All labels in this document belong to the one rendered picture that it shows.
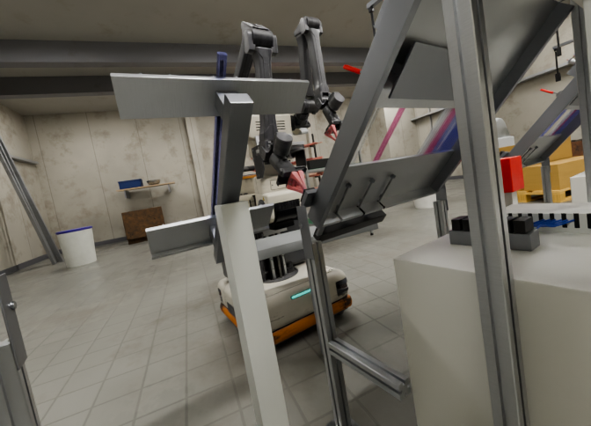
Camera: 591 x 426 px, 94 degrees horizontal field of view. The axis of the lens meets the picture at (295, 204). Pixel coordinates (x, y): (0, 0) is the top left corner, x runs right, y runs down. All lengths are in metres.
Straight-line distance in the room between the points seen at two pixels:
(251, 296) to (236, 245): 0.12
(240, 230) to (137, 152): 9.16
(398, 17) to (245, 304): 0.65
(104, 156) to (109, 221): 1.90
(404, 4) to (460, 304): 0.58
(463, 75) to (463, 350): 0.51
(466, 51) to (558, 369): 0.50
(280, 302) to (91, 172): 8.80
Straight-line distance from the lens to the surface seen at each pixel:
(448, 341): 0.71
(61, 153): 10.10
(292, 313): 1.53
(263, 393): 0.73
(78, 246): 6.47
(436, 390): 0.80
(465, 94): 0.53
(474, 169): 0.52
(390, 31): 0.67
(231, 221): 0.58
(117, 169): 9.72
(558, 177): 4.93
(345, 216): 0.95
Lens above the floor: 0.83
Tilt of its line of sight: 4 degrees down
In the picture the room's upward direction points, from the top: 10 degrees counter-clockwise
